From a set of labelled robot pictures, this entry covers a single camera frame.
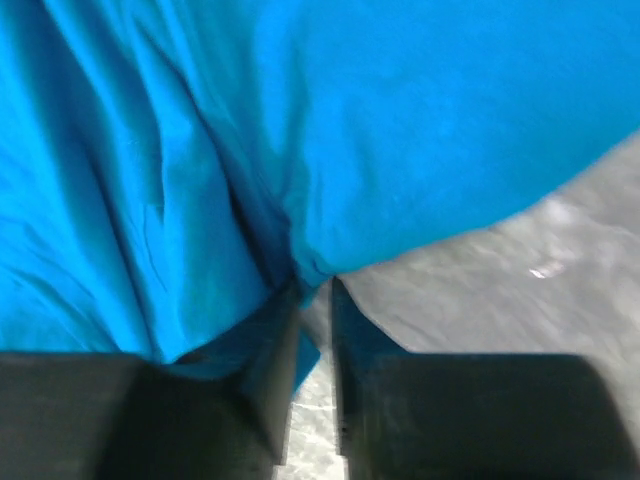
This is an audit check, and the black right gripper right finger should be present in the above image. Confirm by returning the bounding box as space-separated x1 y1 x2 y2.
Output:
331 280 630 479

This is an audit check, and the blue t-shirt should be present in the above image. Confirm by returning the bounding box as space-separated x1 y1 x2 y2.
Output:
1 1 639 363

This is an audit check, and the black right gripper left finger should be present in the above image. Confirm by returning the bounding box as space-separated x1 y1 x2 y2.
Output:
1 285 299 479

